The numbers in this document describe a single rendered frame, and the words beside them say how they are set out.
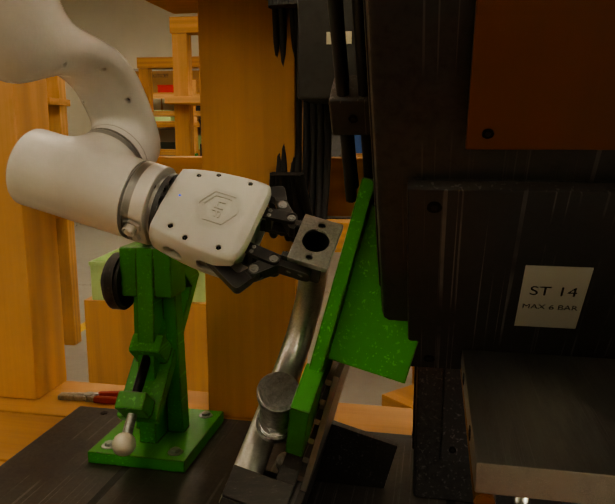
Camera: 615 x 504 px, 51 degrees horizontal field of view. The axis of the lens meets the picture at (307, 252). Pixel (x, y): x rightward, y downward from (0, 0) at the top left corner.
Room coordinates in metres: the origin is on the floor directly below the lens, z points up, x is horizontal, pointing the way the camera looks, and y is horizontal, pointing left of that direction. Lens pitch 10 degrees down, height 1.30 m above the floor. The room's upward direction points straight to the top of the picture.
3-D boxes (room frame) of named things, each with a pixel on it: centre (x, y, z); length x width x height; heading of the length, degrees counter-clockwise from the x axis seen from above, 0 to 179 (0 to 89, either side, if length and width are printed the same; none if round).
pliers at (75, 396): (0.99, 0.33, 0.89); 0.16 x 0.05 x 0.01; 87
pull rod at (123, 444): (0.72, 0.22, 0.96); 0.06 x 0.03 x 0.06; 169
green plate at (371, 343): (0.56, -0.06, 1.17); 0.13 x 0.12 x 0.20; 79
